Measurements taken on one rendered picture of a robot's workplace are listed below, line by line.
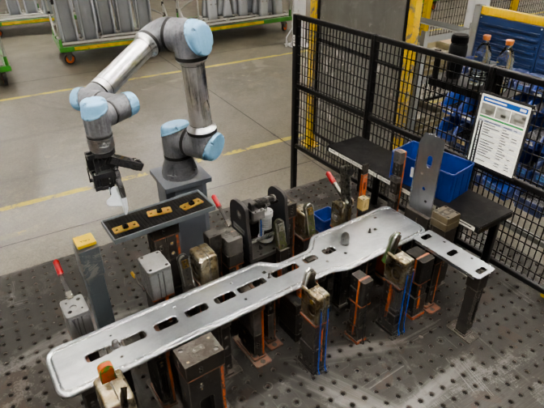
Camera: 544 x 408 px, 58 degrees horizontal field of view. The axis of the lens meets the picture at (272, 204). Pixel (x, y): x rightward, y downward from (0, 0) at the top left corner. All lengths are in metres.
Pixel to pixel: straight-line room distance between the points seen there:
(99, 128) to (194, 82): 0.47
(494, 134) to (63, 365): 1.71
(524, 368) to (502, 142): 0.84
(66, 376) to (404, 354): 1.12
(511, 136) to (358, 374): 1.06
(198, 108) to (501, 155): 1.19
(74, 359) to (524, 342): 1.54
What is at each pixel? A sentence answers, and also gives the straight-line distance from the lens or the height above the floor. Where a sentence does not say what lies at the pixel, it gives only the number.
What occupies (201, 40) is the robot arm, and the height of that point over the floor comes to 1.68.
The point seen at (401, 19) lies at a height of 1.38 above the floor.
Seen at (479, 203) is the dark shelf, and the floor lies 1.03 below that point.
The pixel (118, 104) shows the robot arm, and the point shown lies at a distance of 1.53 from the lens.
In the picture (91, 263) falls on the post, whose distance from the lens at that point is 1.70.
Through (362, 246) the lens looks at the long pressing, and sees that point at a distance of 1.83.
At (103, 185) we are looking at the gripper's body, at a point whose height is 1.35.
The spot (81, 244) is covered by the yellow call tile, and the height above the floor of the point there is 1.16.
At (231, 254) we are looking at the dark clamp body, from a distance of 1.74.
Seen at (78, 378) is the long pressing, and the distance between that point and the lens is 1.48.
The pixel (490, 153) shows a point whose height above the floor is 1.22.
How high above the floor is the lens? 2.08
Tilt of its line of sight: 32 degrees down
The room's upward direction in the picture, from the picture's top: straight up
